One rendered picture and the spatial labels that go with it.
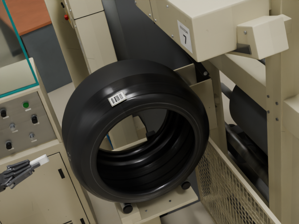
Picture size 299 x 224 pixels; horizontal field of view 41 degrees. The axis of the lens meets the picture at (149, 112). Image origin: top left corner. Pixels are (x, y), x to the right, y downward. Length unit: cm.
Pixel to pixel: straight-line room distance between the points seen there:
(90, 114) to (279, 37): 70
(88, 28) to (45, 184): 109
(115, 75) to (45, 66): 311
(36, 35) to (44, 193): 234
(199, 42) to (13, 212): 175
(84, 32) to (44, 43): 282
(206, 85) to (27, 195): 124
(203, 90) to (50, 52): 286
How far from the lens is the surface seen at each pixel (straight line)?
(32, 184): 246
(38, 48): 453
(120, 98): 144
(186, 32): 121
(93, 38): 175
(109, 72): 158
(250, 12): 123
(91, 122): 147
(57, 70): 468
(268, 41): 117
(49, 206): 259
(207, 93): 199
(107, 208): 310
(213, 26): 118
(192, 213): 292
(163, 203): 193
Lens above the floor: 223
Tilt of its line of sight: 35 degrees down
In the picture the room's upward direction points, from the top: 13 degrees counter-clockwise
